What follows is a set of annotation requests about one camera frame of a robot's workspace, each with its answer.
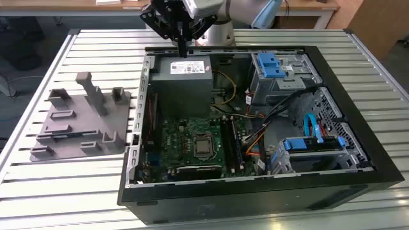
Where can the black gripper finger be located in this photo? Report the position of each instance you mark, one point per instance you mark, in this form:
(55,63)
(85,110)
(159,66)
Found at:
(165,34)
(195,36)

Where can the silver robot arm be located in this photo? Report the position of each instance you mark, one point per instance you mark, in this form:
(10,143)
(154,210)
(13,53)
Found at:
(221,33)

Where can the black RAM slot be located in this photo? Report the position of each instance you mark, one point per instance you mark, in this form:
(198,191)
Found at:
(229,146)

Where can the white box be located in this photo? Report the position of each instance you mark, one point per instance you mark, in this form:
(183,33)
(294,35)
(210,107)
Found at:
(109,2)

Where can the pale blue teach pendant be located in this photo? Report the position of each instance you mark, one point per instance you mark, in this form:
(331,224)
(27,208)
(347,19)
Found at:
(267,14)

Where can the grey power supply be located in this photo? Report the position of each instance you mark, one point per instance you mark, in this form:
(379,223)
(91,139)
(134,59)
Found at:
(182,95)

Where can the blue disk carrier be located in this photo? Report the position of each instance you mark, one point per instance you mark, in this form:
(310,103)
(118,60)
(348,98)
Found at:
(295,145)
(269,64)

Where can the wooden desk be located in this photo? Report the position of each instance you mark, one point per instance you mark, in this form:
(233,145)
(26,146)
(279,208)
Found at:
(65,6)

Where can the metal disk bay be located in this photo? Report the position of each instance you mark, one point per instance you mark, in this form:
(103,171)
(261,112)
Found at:
(319,157)
(289,83)

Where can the green motherboard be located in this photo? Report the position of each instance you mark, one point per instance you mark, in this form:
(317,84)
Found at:
(179,143)

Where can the grey parts rack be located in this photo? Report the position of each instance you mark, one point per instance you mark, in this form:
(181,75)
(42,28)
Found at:
(81,124)

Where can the silver CPU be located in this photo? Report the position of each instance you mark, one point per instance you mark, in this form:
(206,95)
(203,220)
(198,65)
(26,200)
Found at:
(203,146)

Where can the CPU socket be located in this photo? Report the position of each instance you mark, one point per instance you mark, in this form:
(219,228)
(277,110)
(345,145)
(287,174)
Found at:
(203,157)

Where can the black graphics card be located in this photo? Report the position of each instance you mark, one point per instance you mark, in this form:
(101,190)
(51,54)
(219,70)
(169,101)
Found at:
(198,172)

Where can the wooden cabinet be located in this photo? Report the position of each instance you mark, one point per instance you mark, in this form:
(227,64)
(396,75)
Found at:
(378,24)

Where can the black PC case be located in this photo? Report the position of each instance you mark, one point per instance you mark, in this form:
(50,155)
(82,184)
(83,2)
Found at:
(225,203)

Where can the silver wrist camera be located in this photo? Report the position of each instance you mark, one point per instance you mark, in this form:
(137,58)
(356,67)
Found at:
(205,8)

